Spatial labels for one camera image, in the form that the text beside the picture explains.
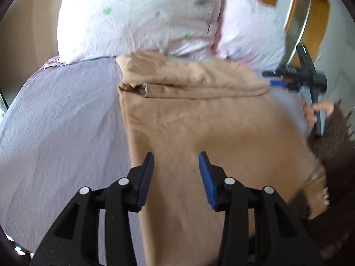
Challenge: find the tan shirt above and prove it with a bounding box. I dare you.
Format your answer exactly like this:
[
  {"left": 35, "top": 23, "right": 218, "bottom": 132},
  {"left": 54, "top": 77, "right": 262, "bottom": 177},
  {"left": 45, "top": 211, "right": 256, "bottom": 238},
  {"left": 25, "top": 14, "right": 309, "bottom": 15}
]
[{"left": 116, "top": 52, "right": 325, "bottom": 265}]

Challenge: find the brown fuzzy right sleeve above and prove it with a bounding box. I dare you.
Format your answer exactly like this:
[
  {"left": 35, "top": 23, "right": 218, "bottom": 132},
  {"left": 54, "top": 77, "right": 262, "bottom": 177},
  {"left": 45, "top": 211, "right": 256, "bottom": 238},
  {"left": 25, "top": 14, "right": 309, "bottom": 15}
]
[{"left": 305, "top": 103, "right": 354, "bottom": 265}]

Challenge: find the person's right hand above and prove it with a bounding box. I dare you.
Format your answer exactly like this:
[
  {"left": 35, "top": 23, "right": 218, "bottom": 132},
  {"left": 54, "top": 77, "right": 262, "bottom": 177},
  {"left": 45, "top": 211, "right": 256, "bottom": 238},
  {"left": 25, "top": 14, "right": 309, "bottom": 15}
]
[{"left": 301, "top": 99, "right": 335, "bottom": 129}]

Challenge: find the wooden door frame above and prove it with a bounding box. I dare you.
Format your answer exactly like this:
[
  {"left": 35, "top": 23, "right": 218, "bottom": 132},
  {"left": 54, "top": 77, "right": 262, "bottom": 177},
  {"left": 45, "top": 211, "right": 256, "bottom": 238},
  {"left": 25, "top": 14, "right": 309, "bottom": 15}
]
[{"left": 260, "top": 0, "right": 330, "bottom": 66}]

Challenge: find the lavender bed sheet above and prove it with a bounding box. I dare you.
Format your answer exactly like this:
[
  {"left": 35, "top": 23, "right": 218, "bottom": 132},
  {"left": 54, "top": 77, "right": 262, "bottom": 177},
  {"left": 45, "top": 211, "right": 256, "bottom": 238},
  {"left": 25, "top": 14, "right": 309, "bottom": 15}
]
[{"left": 0, "top": 55, "right": 309, "bottom": 266}]

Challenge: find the pink flower-print pillow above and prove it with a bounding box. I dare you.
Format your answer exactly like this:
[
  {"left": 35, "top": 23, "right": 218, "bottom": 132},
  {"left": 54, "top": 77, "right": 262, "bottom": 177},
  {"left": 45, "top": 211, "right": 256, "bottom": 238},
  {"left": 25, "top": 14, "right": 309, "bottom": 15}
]
[{"left": 215, "top": 0, "right": 286, "bottom": 72}]

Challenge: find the white tree-print pillow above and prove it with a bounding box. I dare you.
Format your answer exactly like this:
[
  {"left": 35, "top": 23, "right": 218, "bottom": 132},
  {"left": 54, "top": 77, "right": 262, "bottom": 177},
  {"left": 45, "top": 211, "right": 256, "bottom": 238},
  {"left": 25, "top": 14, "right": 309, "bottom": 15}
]
[{"left": 57, "top": 0, "right": 222, "bottom": 64}]

